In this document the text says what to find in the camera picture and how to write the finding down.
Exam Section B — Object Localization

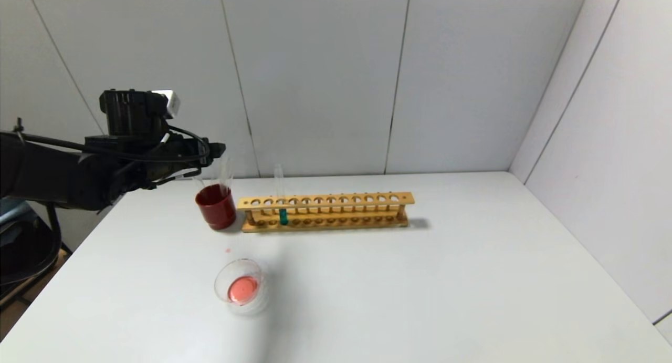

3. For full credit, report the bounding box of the test tube with blue pigment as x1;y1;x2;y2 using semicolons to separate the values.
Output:
274;164;289;226

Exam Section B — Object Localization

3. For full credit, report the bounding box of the wooden test tube rack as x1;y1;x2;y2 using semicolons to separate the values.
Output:
237;192;415;233

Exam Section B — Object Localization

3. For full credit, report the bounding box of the dark red cup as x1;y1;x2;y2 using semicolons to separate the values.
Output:
196;184;238;231

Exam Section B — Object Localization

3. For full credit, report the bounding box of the clear glass dish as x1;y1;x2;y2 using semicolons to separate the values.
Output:
215;258;274;315

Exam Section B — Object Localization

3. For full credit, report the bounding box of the silver white wrist camera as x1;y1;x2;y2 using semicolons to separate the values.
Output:
152;90;181;118

